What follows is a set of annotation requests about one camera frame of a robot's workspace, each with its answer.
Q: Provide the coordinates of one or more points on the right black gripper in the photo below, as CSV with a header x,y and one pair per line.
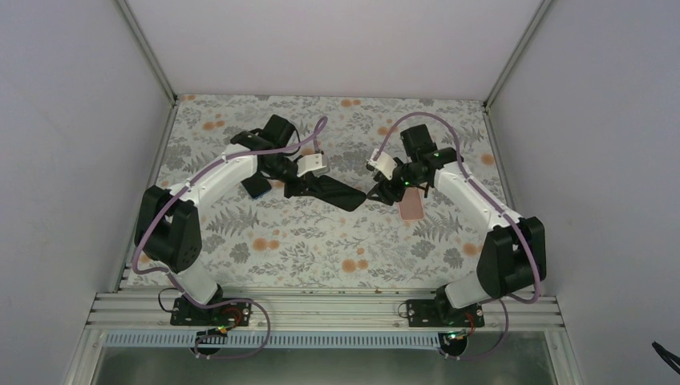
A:
x,y
387,188

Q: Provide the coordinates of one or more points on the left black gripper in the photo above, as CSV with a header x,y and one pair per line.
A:
x,y
297,188

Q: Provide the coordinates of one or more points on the black phone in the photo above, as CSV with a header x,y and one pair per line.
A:
x,y
336,193

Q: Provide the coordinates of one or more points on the pink phone case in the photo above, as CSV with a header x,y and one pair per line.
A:
x,y
411,206

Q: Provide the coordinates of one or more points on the blue smartphone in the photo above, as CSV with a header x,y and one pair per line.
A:
x,y
256,186

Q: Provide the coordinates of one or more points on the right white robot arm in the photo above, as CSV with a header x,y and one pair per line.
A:
x,y
513,254

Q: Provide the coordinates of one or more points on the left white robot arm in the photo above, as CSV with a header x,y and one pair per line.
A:
x,y
167,235

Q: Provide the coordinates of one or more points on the floral tablecloth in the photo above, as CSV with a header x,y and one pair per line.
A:
x,y
302,242

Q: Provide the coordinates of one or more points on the black object at edge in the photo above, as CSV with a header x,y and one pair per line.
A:
x,y
669,358

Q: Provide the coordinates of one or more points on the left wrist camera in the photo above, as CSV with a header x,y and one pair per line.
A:
x,y
316,164

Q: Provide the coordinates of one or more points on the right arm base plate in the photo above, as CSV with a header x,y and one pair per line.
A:
x,y
424,313

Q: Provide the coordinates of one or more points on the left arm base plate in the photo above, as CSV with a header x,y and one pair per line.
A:
x,y
184,313

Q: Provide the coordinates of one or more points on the grey slotted cable duct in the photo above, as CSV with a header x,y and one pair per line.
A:
x,y
276,339

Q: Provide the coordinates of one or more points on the aluminium rail frame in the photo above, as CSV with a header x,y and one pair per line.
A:
x,y
304,311

